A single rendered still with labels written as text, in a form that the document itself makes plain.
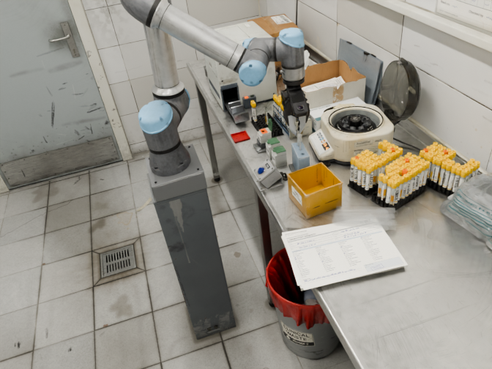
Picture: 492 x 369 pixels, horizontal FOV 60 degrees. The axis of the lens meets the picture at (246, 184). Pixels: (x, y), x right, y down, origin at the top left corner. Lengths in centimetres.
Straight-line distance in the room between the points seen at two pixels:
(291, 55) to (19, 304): 204
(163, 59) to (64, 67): 179
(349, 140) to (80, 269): 181
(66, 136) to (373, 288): 270
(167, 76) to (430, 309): 107
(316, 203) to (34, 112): 243
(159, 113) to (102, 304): 134
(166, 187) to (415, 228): 83
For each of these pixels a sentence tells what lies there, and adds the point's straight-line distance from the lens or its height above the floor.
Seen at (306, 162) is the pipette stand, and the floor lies 95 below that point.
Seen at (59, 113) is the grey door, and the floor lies 52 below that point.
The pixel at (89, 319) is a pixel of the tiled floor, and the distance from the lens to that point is 249.
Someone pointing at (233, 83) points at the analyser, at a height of 100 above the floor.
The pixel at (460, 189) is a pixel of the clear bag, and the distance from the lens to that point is 139.
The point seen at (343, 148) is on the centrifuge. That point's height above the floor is 95.
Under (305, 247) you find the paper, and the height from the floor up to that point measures 89.
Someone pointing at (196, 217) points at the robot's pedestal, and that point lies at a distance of 165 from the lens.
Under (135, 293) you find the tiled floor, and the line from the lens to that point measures 249.
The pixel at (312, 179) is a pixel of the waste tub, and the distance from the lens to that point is 149.
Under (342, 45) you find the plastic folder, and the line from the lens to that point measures 218.
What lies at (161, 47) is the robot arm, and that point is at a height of 136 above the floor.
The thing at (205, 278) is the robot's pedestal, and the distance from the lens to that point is 190.
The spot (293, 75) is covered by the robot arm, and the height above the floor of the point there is 125.
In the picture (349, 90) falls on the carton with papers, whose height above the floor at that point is 98.
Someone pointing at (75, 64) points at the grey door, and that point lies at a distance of 323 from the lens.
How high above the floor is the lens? 183
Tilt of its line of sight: 37 degrees down
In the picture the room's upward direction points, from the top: 8 degrees counter-clockwise
